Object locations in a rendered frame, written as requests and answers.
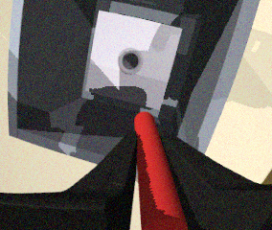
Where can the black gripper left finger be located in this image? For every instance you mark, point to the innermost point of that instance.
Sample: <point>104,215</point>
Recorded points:
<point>101,200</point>

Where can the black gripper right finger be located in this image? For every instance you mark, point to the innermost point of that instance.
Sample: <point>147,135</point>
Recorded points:
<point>212,196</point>

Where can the dark red peg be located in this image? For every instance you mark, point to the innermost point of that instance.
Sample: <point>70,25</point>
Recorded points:
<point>160,208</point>

